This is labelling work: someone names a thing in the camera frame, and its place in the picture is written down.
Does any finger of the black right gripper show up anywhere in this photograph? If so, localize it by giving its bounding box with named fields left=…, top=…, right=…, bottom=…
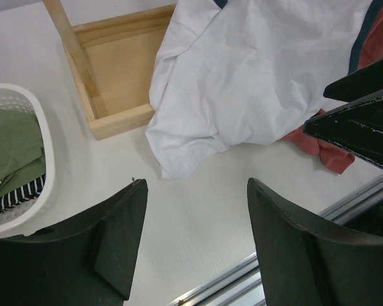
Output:
left=303, top=94, right=383, bottom=170
left=323, top=58, right=383, bottom=103

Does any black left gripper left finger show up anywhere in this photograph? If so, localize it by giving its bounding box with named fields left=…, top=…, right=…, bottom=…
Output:
left=0, top=179, right=148, bottom=305

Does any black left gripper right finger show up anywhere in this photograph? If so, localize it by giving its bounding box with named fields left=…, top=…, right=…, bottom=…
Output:
left=247, top=178, right=383, bottom=305

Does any green tank top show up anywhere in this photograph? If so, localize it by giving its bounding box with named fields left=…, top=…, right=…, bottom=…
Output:
left=0, top=110, right=46, bottom=197

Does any white tank top navy trim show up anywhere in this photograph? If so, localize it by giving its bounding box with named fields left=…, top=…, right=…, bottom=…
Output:
left=146, top=1, right=371, bottom=179

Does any white plastic basket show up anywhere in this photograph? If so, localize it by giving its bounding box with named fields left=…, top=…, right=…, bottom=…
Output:
left=0, top=84, right=58, bottom=238

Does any black white striped garment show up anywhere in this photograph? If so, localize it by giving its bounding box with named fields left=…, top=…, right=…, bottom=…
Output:
left=0, top=174, right=46, bottom=214

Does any wooden clothes rack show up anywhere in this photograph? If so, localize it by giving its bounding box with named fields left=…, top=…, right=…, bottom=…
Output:
left=44, top=1, right=175, bottom=140

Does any aluminium rail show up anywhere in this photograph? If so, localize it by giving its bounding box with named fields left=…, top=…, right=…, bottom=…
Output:
left=169, top=175, right=383, bottom=305

